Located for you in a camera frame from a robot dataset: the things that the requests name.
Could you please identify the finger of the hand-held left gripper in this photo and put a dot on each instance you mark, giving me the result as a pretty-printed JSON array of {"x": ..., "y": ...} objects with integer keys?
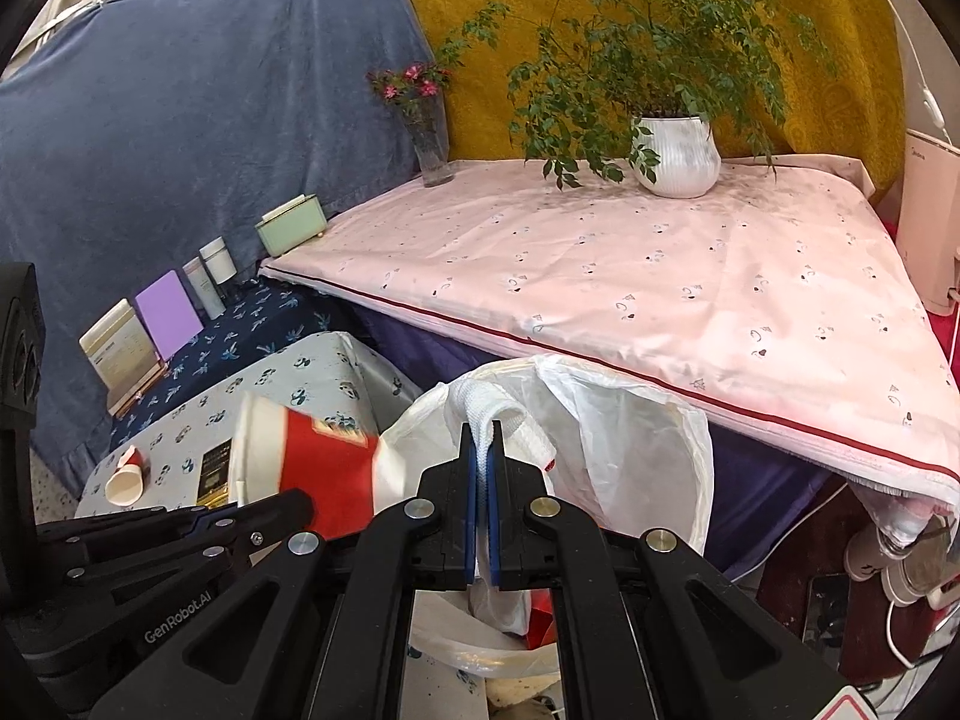
[
  {"x": 187, "y": 566},
  {"x": 225, "y": 514}
]

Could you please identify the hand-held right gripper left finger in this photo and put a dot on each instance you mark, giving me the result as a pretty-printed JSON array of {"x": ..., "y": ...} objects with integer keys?
[{"x": 468, "y": 517}]

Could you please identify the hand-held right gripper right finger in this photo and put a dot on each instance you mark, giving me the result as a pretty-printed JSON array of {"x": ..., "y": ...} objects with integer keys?
[{"x": 491, "y": 525}]

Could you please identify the white glove with red trim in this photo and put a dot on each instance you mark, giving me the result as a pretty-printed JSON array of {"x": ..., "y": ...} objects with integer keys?
[{"x": 487, "y": 401}]

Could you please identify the white plastic trash bag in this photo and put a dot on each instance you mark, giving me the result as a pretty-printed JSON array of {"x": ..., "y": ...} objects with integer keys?
[{"x": 630, "y": 450}]

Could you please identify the gold black box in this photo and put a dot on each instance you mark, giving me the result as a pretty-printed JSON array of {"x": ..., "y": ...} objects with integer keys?
[{"x": 215, "y": 472}]

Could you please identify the desk calendar on wooden stand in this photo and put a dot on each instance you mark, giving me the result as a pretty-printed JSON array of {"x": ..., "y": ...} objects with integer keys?
[{"x": 120, "y": 349}]

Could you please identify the purple card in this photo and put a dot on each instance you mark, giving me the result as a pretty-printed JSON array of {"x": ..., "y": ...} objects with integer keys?
[{"x": 169, "y": 311}]

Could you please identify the navy printed cloth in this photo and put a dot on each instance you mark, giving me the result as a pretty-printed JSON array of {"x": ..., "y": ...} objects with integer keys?
[{"x": 247, "y": 322}]

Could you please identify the white cosmetic bottle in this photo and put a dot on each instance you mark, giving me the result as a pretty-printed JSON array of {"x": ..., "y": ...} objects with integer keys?
[{"x": 201, "y": 285}]

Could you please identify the white jar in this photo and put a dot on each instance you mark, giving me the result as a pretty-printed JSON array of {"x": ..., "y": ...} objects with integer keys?
[{"x": 217, "y": 259}]

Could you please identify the dark purple cloth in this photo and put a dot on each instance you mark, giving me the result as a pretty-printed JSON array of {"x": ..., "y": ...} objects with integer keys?
[{"x": 765, "y": 480}]

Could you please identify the pink printed cloth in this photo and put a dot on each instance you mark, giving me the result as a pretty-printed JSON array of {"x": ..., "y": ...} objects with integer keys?
[{"x": 637, "y": 277}]

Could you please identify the green tissue box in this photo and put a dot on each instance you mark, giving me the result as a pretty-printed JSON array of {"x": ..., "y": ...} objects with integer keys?
[{"x": 289, "y": 229}]

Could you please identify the blue backdrop cloth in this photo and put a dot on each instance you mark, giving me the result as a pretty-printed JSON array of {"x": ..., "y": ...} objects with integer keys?
[{"x": 187, "y": 127}]

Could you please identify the glass vase with pink flowers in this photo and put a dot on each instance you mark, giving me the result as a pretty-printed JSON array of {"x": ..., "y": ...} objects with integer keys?
[{"x": 431, "y": 157}]

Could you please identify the white power strip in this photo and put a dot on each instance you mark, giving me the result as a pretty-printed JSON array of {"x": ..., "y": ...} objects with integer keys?
[{"x": 900, "y": 570}]

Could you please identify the potted plant in white pot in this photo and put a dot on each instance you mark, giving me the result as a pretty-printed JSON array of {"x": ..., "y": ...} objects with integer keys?
[{"x": 675, "y": 154}]

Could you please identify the white appliance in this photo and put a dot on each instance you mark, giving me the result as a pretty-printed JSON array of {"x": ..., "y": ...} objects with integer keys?
[{"x": 926, "y": 225}]

